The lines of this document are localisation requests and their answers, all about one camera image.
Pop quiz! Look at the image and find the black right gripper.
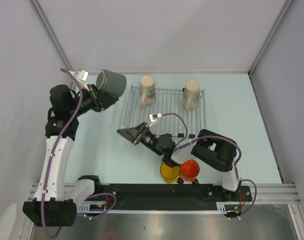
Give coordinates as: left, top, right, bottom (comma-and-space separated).
117, 121, 164, 156

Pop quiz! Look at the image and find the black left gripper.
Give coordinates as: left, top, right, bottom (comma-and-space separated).
68, 84, 119, 117

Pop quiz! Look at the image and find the dark green mug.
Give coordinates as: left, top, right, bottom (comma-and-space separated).
96, 69, 127, 98

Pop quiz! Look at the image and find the silver wire dish rack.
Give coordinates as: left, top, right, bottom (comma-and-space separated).
119, 85, 207, 141

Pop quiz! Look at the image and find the beige decorated mug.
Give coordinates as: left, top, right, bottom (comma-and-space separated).
140, 76, 156, 107

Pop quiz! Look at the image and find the beige plain mug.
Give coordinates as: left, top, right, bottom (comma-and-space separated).
182, 80, 201, 111

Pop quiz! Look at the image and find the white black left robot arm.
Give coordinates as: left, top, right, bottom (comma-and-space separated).
22, 84, 119, 227

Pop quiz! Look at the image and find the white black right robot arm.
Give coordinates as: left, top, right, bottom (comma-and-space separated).
117, 122, 242, 201

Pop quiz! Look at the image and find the yellow mug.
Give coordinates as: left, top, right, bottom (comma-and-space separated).
159, 163, 184, 185

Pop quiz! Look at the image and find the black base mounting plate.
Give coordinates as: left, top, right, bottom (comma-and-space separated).
84, 183, 253, 211

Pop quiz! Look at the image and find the orange mug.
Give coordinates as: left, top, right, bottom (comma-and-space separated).
180, 159, 200, 185

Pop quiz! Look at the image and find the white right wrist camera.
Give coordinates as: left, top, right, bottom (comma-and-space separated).
148, 113, 162, 128

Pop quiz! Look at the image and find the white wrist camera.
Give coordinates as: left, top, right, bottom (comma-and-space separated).
148, 113, 162, 128
70, 69, 89, 82

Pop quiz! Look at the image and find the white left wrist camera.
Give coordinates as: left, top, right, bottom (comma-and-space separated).
70, 69, 89, 82

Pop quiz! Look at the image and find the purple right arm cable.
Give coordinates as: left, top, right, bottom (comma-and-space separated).
156, 112, 258, 220

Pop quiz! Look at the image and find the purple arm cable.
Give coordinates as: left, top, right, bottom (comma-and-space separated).
40, 67, 117, 238
156, 112, 258, 220

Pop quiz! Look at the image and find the white slotted cable duct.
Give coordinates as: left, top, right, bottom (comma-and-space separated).
77, 201, 241, 216

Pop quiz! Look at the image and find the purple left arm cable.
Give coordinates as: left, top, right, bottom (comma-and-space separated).
40, 67, 117, 238

